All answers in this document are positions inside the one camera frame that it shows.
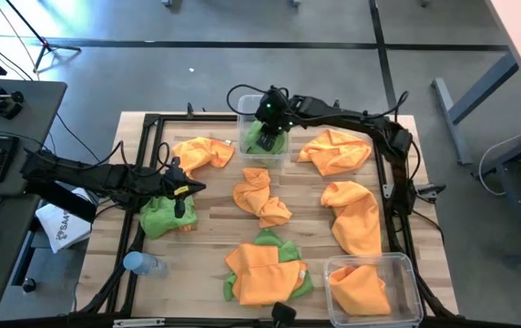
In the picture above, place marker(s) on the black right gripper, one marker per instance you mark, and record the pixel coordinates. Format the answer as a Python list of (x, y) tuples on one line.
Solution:
[(274, 114)]

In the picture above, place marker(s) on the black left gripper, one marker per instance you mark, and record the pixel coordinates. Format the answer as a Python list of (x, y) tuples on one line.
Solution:
[(174, 182)]

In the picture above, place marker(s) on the orange microfiber towel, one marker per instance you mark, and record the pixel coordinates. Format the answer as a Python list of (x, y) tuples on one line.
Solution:
[(356, 214), (333, 152), (201, 155), (190, 226), (260, 278), (360, 291), (260, 196)]

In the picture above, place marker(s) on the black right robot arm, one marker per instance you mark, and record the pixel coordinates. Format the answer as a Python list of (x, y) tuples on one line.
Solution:
[(397, 136)]

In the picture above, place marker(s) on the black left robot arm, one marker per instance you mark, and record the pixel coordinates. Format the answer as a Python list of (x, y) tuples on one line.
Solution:
[(83, 175)]

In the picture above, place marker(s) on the clear plastic bin with label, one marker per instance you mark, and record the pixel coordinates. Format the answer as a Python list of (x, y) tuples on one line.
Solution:
[(242, 102)]

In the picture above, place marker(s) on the blue capped water bottle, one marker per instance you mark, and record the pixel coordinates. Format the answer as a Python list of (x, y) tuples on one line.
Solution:
[(139, 263)]

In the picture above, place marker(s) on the white printed bag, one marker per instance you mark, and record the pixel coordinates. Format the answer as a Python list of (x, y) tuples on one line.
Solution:
[(62, 228)]

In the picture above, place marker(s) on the black rounded object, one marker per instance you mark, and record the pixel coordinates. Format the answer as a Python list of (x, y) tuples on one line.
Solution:
[(283, 314)]

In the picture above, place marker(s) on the dark grey desk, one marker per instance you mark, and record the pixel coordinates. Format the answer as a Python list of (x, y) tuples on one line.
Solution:
[(10, 237), (28, 118)]

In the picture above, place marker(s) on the black round knob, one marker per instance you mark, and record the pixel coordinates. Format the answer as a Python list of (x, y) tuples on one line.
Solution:
[(29, 285)]

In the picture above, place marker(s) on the clear plastic bin without label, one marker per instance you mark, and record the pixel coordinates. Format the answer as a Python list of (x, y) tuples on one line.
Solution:
[(406, 273)]

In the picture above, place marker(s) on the black tripod stand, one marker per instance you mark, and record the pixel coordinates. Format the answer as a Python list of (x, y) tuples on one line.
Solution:
[(42, 43)]

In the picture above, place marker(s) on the grey table leg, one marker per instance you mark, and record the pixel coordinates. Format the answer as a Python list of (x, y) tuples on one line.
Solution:
[(479, 91)]

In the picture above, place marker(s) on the black aluminium table frame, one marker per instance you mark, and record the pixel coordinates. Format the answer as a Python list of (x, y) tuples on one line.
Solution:
[(215, 117)]

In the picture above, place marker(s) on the black frame clamp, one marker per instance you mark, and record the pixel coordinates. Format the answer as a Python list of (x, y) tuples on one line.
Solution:
[(190, 109), (336, 104)]

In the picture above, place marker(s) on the silver metal bracket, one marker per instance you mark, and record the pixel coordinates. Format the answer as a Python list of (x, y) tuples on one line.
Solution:
[(137, 322)]

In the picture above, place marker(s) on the dark grey desk frame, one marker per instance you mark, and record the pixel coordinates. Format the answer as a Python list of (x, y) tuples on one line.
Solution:
[(515, 182)]

